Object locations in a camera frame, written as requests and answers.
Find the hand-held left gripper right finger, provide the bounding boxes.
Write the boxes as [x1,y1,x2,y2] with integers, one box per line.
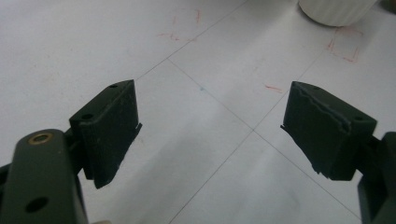
[280,81,377,181]

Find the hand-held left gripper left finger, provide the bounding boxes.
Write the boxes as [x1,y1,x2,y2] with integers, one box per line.
[68,78,143,189]

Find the white cup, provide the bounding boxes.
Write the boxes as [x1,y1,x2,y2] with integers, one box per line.
[298,0,379,28]

